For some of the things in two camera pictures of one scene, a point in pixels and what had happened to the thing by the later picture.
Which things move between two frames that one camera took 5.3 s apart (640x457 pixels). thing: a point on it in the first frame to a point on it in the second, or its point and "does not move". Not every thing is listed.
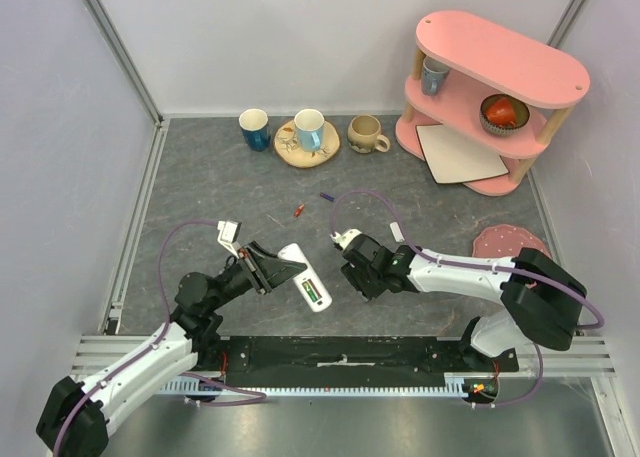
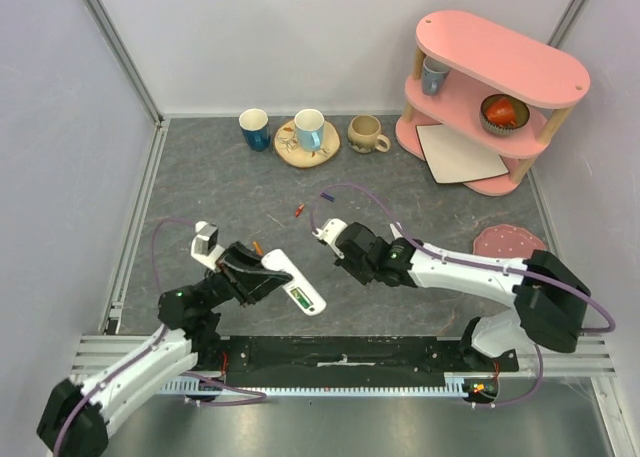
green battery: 310,292 to 301,298
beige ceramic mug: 364,132 does not move
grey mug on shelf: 432,76 does not move
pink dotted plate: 505,241 does not move
